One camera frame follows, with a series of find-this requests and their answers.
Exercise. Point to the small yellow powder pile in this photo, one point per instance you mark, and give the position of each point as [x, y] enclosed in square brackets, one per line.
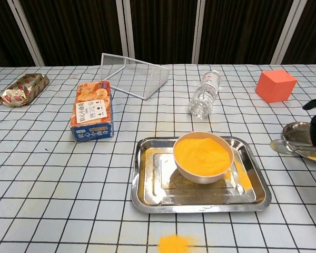
[173, 245]

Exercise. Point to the metal spoon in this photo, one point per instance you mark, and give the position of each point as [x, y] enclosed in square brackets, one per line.
[280, 146]

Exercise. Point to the black screen panel white frame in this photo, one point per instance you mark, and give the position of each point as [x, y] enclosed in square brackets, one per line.
[313, 31]
[163, 29]
[239, 29]
[76, 29]
[0, 31]

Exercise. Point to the orange foam cube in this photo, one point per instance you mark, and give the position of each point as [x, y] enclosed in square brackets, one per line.
[274, 87]

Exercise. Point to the rectangular steel tray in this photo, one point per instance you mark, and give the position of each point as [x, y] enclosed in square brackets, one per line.
[152, 195]

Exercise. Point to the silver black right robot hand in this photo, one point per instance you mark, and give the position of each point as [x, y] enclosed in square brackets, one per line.
[315, 129]

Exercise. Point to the clear plastic water bottle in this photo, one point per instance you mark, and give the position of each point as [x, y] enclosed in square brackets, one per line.
[204, 97]

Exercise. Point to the beige bowl of yellow powder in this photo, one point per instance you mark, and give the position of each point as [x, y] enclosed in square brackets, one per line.
[200, 158]

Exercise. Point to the white black-grid tablecloth table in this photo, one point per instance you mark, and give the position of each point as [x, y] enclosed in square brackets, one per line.
[42, 171]

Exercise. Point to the gold foil snack packet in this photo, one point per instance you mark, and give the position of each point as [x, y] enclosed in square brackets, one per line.
[21, 91]

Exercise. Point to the orange blue cookie box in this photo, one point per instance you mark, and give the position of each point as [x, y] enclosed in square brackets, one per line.
[92, 105]

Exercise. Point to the round steel plate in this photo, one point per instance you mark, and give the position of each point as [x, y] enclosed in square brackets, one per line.
[297, 131]

